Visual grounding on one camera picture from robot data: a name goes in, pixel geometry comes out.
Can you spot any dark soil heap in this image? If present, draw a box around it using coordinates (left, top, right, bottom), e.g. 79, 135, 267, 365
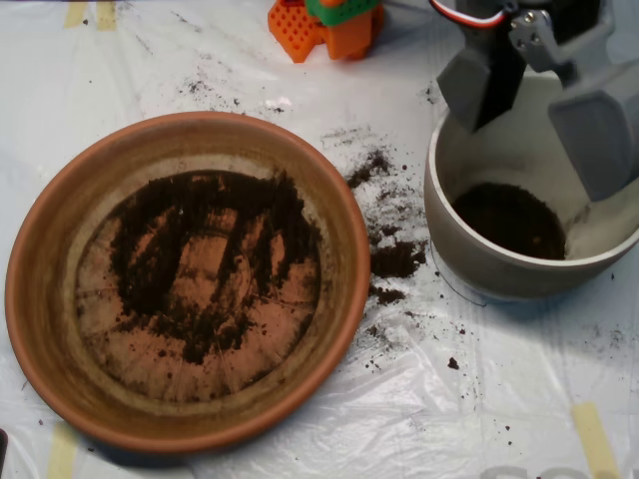
108, 169, 323, 366

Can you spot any orange green robot base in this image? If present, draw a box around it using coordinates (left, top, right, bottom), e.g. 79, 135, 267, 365
268, 0, 385, 64

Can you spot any white ceramic pot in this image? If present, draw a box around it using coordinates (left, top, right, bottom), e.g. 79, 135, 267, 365
423, 70, 639, 301

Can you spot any spilled soil patch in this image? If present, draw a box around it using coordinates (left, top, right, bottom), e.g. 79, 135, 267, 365
319, 127, 430, 305

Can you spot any terracotta plant saucer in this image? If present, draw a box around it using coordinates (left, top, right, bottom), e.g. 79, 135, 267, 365
4, 110, 371, 455

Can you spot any beige masking tape strip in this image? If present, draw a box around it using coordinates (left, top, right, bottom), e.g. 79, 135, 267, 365
63, 2, 87, 29
96, 1, 119, 32
45, 423, 79, 479
571, 402, 623, 479

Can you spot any clear plastic sheet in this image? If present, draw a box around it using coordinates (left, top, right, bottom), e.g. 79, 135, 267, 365
0, 0, 639, 479

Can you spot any red white servo cable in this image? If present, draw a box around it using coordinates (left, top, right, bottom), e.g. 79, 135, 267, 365
428, 0, 519, 29

